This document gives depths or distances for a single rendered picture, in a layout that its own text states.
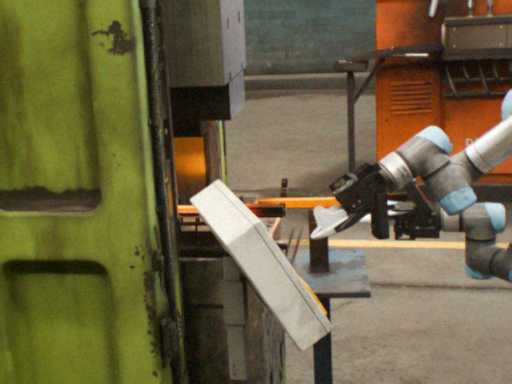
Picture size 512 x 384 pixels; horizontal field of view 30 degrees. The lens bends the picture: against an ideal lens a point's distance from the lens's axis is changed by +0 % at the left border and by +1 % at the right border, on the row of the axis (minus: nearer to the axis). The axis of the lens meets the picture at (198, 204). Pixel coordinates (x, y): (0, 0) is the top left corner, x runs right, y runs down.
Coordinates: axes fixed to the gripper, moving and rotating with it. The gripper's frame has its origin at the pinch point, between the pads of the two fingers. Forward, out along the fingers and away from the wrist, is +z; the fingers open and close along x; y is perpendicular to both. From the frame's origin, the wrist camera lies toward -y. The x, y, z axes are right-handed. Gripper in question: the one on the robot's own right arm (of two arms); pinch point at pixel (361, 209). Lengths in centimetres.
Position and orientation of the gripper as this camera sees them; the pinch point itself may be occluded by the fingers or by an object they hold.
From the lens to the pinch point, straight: 253.5
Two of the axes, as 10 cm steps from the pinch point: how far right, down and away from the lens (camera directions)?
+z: -9.7, 0.0, 2.3
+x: 2.2, -2.8, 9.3
